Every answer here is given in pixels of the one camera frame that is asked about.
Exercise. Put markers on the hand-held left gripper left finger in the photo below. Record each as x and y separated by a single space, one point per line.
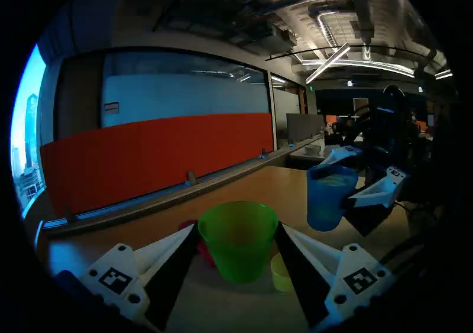
127 270

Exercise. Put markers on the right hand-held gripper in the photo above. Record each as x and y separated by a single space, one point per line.
388 133

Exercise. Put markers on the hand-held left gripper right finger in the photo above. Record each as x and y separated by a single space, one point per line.
341 274

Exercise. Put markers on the blue plastic cup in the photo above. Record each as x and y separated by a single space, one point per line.
329 200

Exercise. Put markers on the green plastic cup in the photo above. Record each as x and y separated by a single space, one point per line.
238 242

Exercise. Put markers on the yellow plastic cup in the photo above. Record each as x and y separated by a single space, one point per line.
281 274

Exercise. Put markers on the pink plastic cup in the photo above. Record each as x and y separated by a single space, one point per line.
203 250

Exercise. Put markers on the red desk screen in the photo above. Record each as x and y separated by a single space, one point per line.
155 163

